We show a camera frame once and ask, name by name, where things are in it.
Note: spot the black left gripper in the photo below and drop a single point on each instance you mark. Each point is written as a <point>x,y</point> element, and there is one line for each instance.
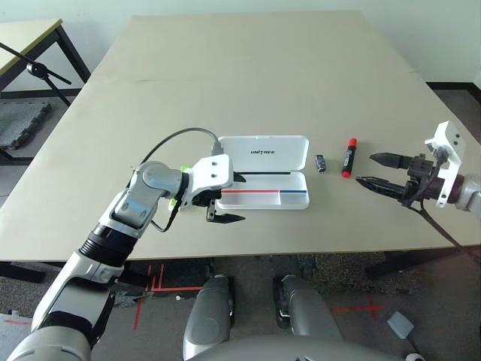
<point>204,196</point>

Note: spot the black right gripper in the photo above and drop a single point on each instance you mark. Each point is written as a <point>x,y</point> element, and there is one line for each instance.
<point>421,176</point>

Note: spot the red and black marker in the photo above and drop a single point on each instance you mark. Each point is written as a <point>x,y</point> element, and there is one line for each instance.
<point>348,158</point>

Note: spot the green highlighter pen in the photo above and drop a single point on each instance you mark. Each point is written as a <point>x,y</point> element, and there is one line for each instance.
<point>184,168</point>

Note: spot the small dark eraser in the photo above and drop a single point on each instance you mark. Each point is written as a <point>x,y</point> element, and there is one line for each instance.
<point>320,163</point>

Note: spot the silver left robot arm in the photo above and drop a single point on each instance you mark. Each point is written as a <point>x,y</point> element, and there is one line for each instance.
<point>150,180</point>

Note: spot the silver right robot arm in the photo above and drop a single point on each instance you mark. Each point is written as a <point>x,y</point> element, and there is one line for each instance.
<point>469,192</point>

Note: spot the white plastic pencil case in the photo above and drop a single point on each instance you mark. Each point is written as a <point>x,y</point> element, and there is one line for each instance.
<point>263,150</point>

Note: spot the grey robot left leg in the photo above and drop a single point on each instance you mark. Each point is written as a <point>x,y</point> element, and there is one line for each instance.
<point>208,312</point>

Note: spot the grey robot leg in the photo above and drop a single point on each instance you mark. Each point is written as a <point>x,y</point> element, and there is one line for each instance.
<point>208,312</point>
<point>308,312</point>

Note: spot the grey robot right leg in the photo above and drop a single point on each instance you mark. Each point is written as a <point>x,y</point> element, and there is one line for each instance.
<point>308,312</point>

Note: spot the green-grey floor scrap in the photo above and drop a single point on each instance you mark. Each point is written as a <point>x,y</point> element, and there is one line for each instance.
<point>127,298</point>

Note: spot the grey robot torso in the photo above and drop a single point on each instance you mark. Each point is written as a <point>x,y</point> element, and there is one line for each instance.
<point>244,349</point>

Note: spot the grey foot pedal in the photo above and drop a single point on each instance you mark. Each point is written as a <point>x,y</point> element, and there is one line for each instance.
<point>400,324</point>

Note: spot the black table leg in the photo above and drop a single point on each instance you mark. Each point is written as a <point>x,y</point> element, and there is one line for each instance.
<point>22,272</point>

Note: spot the grey foam floor mat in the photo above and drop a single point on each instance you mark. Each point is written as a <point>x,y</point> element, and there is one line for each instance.
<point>19,120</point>

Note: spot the black tripod stand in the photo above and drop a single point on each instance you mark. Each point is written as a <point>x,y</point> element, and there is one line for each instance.
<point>35,69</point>

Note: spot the beige side table black legs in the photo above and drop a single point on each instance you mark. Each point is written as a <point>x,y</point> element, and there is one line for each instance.
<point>22,37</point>

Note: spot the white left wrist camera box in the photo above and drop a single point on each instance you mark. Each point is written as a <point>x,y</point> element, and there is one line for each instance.
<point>214,171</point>

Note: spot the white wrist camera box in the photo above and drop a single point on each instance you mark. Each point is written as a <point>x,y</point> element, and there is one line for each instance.
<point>449,143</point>
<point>214,171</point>

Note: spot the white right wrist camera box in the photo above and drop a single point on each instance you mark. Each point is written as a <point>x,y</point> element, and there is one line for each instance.
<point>449,143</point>

